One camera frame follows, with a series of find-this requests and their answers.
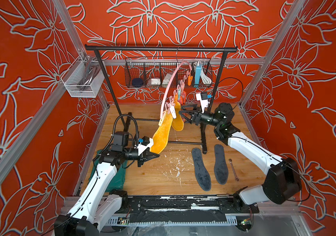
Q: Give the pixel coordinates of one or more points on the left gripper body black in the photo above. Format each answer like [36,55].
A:
[140,160]

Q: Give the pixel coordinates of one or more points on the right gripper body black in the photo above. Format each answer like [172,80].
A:
[208,119]

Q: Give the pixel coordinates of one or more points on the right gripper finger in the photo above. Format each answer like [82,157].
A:
[186,115]
[191,107]

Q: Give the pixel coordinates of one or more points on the yellow insole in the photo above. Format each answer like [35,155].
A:
[177,123]
[161,136]

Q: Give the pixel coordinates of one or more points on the yellow insole front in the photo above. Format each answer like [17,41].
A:
[161,136]

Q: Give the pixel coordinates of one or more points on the dark grey insole front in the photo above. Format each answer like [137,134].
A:
[220,167]

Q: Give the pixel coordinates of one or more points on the dark grey insole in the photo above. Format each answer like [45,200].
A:
[220,167]
[201,174]

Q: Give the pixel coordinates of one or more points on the red insole front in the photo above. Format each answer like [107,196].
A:
[182,99]

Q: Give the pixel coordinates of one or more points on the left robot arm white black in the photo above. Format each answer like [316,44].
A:
[90,213]

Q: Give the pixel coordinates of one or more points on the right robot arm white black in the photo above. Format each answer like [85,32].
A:
[282,180]

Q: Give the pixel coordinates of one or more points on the grey item in basket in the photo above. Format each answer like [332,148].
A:
[166,80]

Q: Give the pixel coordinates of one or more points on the light blue box in basket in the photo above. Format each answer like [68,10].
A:
[198,69]

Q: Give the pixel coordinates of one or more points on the white box in basket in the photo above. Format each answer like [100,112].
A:
[154,82]

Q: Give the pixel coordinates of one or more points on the dark blue round item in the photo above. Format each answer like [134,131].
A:
[137,83]

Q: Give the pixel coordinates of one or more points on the silver wrench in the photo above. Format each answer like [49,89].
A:
[233,170]

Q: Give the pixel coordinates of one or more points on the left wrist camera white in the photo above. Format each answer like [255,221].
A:
[143,144]

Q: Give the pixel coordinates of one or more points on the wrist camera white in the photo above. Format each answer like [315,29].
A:
[143,144]
[203,98]

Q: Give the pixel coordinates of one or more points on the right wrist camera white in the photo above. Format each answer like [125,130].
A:
[203,98]

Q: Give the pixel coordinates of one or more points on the black wire wall basket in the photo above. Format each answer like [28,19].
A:
[152,73]

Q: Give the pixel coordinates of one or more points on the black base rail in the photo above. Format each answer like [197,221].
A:
[183,210]

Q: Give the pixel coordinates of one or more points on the white mesh wall basket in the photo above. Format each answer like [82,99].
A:
[83,80]

